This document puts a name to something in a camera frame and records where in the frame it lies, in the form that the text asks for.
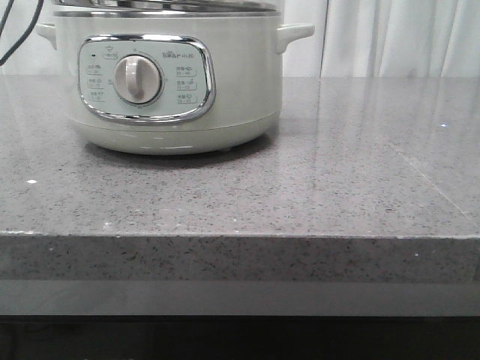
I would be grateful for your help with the glass pot lid steel rim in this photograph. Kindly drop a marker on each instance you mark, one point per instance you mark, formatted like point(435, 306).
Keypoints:
point(189, 6)

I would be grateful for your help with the pale green electric cooking pot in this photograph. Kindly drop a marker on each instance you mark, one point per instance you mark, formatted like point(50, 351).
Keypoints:
point(171, 82)

